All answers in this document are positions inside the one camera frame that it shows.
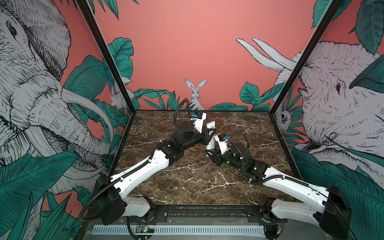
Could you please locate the white remote control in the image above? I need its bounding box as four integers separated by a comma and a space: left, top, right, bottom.
206, 121, 216, 151

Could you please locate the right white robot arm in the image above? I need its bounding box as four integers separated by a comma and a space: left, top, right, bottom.
206, 142, 352, 240

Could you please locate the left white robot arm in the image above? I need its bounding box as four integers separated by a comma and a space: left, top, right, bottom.
79, 122, 216, 225

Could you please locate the small green circuit board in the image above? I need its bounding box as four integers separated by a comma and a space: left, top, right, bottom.
137, 225, 155, 234

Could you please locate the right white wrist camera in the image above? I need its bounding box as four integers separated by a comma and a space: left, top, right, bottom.
215, 134, 230, 155

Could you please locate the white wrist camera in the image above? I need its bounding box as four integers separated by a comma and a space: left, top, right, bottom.
215, 134, 230, 155
192, 111, 207, 133

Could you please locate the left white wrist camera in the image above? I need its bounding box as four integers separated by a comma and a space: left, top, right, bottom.
192, 111, 207, 133

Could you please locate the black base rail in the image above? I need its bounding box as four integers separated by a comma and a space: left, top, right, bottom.
83, 204, 328, 224

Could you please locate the white slotted cable duct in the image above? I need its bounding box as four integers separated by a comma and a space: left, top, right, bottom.
92, 225, 266, 237

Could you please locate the left black frame post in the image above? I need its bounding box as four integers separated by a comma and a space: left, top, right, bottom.
74, 0, 136, 115

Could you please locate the black frame post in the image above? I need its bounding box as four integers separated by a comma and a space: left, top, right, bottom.
74, 0, 136, 115
269, 0, 344, 115

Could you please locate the right black frame post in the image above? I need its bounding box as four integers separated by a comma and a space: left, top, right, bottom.
269, 0, 344, 115

